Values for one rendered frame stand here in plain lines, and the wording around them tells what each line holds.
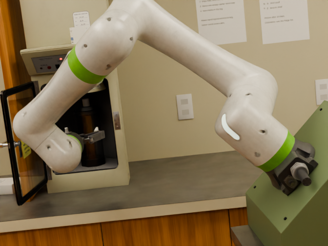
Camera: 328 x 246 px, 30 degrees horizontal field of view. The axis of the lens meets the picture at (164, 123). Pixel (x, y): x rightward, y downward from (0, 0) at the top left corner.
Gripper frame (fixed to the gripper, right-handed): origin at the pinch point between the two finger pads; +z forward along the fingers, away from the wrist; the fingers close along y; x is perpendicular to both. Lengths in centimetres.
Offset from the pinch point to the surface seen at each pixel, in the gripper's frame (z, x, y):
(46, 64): 10.8, -25.2, 10.1
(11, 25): 20, -41, 23
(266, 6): 60, -37, -81
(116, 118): 17.1, -1.2, -12.8
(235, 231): -46, 26, -49
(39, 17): 17.2, -42.3, 11.4
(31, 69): 12.3, -23.9, 15.8
